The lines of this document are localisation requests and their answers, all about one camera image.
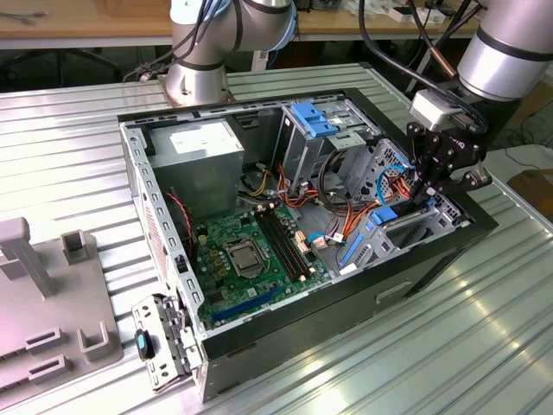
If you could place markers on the metal expansion card retainer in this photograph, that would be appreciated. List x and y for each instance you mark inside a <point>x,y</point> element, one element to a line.
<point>166,346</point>

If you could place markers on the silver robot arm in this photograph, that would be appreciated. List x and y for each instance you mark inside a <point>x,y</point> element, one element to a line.
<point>501,65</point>

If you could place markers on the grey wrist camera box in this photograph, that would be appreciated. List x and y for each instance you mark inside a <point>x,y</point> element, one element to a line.
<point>432,110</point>

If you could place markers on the blue expansion slot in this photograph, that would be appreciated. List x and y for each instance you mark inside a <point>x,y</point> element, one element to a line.
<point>242,307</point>

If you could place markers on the white board connector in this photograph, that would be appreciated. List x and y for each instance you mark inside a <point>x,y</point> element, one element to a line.
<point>319,243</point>

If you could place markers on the silver power supply box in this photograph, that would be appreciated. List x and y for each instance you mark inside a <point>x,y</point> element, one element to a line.
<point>194,181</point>

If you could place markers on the grey parts rack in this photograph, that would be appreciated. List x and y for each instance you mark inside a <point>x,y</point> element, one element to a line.
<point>65,302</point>

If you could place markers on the CPU socket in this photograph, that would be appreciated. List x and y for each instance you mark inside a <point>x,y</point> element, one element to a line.
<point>246,259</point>

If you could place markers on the grey optical drive cage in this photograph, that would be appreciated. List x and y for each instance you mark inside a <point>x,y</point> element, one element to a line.
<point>302,151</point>

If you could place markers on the black RAM slot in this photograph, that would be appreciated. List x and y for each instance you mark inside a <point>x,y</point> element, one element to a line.
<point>281,245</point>
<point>287,243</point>
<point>277,246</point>
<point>291,242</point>

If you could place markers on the open black PC case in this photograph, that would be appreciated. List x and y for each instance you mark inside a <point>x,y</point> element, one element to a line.
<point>328,311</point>

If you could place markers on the blue plastic drive latch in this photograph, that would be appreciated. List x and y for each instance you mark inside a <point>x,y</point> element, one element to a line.
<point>311,119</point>

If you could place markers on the hard disk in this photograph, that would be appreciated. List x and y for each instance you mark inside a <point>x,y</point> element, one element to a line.
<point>382,216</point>

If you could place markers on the brown cardboard box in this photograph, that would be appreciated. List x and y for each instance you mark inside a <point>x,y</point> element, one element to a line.
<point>535,186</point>

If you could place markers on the wooden desk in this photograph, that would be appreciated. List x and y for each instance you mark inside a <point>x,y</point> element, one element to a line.
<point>108,21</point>

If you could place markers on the black blue retainer latch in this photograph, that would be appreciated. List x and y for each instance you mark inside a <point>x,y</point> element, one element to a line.
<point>143,343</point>

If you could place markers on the green motherboard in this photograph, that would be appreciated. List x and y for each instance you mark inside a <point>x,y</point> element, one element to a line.
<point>259,290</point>

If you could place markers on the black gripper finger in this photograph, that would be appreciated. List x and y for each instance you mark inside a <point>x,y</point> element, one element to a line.
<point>421,151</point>
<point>468,178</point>

